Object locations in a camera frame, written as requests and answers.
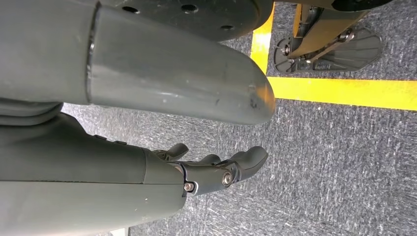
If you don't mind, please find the black robot foot plate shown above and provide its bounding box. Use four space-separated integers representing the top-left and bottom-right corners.
273 26 384 73

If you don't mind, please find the yellow floor tape line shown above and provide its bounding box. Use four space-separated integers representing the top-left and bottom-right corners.
250 3 417 112

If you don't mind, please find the robot lower leg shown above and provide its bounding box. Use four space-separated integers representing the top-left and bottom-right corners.
288 0 395 60

